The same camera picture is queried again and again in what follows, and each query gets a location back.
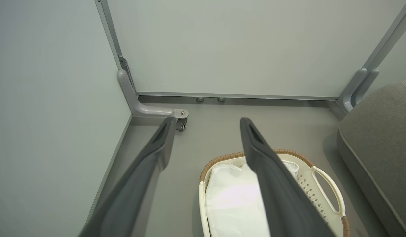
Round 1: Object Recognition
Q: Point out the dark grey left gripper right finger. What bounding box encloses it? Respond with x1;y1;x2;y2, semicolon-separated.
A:
239;117;337;237

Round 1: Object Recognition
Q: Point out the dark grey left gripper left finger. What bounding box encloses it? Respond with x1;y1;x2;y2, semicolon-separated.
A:
79;115;178;237

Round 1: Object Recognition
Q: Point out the grey fabric sofa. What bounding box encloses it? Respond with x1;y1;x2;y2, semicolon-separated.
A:
336;79;406;237

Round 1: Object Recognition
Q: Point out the cream laundry basket, wicker rim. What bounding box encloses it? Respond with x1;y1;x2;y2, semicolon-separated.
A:
199;149;351;237

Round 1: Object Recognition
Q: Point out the white cloth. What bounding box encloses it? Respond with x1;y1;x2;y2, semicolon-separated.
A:
205;161;300;237

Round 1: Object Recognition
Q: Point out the grey partition foot with caster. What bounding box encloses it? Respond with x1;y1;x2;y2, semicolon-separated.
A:
117;69;189;119

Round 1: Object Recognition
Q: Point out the grey aluminium partition rail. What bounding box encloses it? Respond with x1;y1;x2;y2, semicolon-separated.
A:
137;92;338;101

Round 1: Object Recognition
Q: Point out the grey partition foot bracket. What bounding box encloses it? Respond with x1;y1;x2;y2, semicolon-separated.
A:
336;67;368;113
351;69;380;107

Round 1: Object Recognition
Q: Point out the grey corner post with hinge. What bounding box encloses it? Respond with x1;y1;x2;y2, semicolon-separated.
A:
94;0;138;96

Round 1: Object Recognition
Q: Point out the grey double partition post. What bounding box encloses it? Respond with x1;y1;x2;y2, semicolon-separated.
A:
363;0;406;71

